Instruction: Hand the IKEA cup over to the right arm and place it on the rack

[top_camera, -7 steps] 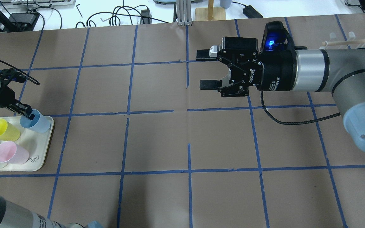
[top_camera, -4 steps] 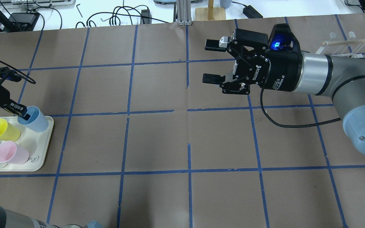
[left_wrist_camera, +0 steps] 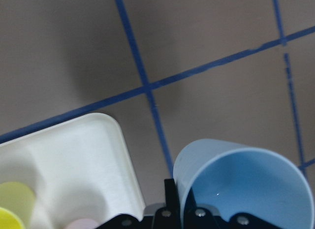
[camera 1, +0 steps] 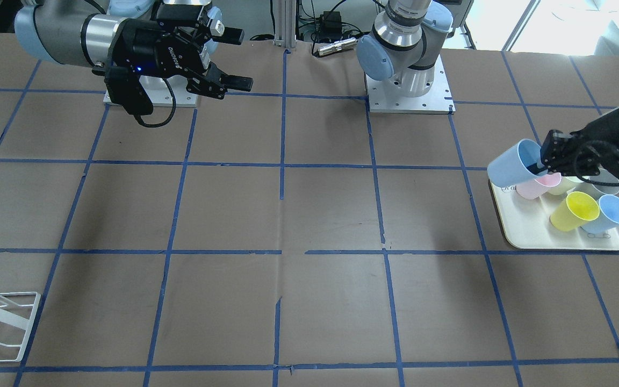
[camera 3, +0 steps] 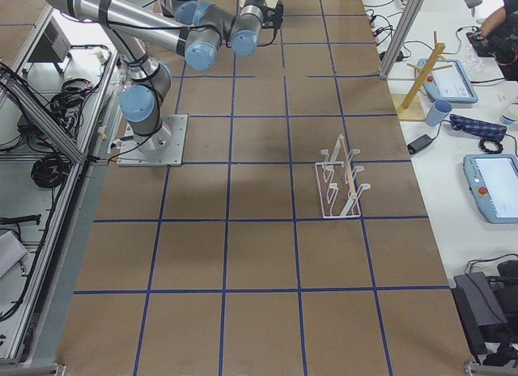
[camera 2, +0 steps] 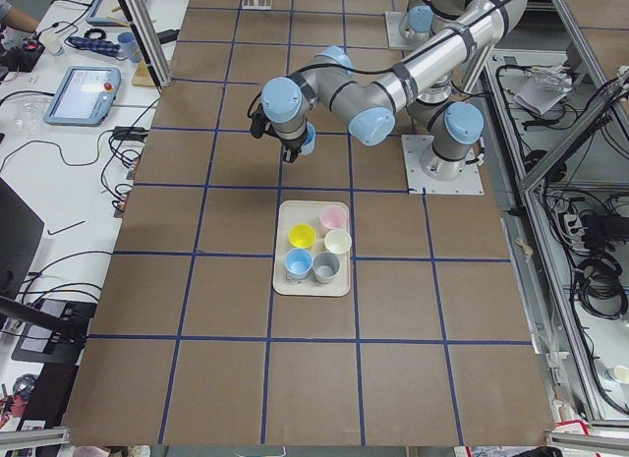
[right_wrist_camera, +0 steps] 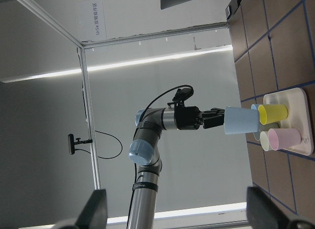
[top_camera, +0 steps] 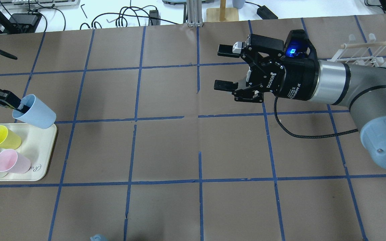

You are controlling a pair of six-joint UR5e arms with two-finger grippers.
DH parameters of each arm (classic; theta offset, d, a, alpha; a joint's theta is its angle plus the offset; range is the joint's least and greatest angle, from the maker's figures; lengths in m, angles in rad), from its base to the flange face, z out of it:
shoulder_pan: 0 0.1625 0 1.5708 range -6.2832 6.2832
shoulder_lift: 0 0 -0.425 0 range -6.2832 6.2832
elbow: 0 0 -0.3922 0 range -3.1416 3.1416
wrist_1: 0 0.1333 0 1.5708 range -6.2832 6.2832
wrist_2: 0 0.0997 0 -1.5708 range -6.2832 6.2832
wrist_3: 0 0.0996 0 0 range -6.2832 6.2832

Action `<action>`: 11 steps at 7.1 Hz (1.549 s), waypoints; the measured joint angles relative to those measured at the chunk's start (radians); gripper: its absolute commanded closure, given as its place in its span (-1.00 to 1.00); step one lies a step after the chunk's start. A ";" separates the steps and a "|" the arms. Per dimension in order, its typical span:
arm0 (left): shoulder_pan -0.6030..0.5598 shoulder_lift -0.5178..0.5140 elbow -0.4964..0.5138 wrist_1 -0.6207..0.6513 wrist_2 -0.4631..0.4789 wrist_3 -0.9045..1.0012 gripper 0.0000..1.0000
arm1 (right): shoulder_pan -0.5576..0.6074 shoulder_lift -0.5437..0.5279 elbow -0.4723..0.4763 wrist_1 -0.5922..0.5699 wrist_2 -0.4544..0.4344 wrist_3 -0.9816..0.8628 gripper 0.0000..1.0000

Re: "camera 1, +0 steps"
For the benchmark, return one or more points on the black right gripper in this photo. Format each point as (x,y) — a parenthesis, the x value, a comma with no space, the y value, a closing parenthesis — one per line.
(151,47)

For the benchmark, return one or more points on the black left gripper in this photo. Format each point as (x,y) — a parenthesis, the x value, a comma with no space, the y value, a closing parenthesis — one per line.
(603,137)

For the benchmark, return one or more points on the light blue plastic cup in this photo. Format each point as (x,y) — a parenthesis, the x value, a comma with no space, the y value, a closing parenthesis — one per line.
(518,164)

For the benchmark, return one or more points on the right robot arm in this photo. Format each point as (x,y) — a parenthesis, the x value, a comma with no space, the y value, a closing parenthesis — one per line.
(61,31)

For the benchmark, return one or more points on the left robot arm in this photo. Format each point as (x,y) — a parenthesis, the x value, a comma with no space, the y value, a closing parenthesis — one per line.
(405,35)

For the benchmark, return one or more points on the pale green plastic cup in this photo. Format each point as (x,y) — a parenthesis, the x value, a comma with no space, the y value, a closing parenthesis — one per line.
(566,184)

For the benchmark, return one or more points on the pink plastic cup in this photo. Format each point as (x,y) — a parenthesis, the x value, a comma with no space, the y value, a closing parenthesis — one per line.
(530,190)

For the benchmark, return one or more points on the grey plastic cup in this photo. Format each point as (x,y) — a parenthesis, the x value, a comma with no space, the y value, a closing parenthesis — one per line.
(609,185)

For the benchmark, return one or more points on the yellow plastic cup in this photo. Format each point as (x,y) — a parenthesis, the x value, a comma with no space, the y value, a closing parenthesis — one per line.
(575,210)

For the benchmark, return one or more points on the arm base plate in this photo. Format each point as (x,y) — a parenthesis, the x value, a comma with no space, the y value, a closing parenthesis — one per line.
(412,91)
(159,95)

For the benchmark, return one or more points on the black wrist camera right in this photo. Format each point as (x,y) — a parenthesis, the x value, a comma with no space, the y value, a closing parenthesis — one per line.
(125,89)

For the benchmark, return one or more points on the aluminium frame post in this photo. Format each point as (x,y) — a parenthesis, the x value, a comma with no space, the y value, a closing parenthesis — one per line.
(285,24)

